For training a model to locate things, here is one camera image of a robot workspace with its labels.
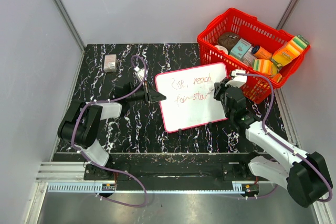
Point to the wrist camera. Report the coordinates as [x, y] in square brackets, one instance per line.
[140, 73]
[237, 78]

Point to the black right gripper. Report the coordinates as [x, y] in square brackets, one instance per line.
[219, 88]

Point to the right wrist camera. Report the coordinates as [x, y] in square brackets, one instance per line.
[237, 78]

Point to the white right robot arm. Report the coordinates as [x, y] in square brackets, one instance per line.
[305, 176]

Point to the orange cylindrical can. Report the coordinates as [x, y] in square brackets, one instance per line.
[261, 53]

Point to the white tape roll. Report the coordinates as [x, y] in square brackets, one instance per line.
[222, 48]

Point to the pink framed whiteboard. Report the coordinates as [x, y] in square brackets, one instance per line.
[188, 103]

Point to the yellow sponge pack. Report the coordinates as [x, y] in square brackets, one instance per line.
[289, 51]

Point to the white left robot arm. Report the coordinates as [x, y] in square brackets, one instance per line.
[80, 125]

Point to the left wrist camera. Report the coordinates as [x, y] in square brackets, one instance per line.
[140, 73]

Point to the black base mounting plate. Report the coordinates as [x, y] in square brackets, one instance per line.
[176, 172]

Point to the brown round bread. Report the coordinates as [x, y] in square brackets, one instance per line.
[228, 40]

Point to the small pink white box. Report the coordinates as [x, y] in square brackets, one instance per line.
[110, 63]

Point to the striped sponge stack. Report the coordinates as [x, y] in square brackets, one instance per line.
[265, 67]

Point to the teal white carton box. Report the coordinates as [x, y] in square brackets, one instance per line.
[241, 52]

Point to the white slotted cable duct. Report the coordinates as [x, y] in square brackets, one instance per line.
[80, 187]

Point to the red plastic basket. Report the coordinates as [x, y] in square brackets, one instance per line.
[258, 87]

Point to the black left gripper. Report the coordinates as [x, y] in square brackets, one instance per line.
[156, 96]

